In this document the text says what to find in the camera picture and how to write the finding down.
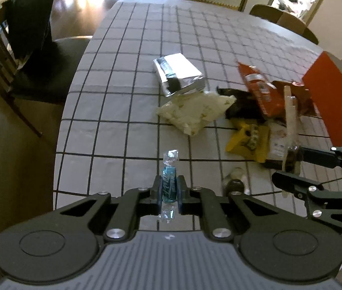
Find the blue candy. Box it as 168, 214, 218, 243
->
160, 149, 179, 224

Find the white milk snack packet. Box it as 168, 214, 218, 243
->
267, 122, 287, 160

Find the light blue snack packet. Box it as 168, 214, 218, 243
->
282, 85, 301, 175

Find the yellow snack packet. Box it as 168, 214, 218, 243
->
225, 119, 271, 164

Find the pale white-green snack bag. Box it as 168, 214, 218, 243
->
157, 92, 236, 136

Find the small round chocolate candy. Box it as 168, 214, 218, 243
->
221, 167, 250, 196

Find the red cardboard box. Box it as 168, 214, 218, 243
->
302, 51, 342, 146

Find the dark red snack bag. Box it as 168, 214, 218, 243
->
272, 80, 316, 116

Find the bright red snack bag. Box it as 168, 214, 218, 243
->
238, 62, 285, 118

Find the dark seaweed snack pack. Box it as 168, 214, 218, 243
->
216, 87, 266, 124

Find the checkered tablecloth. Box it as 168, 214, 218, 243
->
52, 0, 342, 233

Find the silver foil packet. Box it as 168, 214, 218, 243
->
153, 53, 206, 98

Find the wooden chair far side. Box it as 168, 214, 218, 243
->
249, 4, 319, 44

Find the wooden chair with jacket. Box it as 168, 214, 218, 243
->
0, 0, 91, 136

